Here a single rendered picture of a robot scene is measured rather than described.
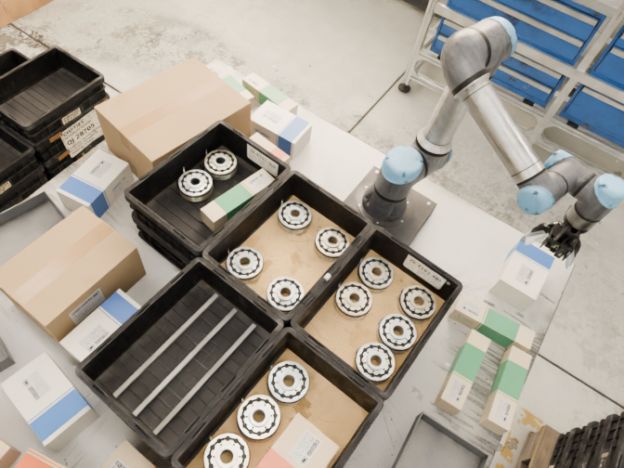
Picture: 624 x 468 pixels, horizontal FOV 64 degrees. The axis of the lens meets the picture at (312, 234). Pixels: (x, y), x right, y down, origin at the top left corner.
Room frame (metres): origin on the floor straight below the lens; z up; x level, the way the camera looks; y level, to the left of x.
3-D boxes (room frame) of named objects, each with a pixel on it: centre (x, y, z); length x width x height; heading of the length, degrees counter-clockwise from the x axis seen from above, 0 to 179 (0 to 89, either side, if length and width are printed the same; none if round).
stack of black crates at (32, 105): (1.41, 1.21, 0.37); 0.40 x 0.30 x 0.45; 156
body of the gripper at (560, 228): (0.86, -0.68, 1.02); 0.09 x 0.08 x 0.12; 156
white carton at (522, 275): (0.89, -0.69, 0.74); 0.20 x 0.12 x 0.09; 156
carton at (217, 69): (1.47, 0.43, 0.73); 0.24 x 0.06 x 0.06; 52
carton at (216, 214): (0.86, 0.24, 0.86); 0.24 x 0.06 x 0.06; 145
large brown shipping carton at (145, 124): (1.15, 0.53, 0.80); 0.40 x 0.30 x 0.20; 146
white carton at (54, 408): (0.22, 0.56, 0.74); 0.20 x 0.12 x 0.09; 56
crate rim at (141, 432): (0.37, 0.24, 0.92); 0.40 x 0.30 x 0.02; 152
